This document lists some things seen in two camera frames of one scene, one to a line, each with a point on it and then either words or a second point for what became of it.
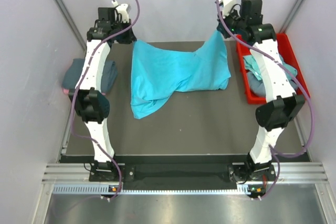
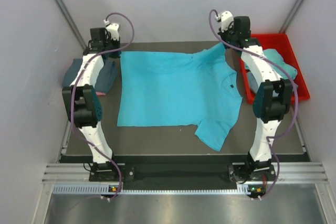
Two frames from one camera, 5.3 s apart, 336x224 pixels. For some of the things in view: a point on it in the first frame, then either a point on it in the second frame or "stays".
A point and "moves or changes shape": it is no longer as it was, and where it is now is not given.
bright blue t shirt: x=157 y=74 moves or changes shape
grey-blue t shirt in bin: x=256 y=85 stays
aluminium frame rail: x=284 y=173 stays
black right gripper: x=221 y=27 to x=230 y=28
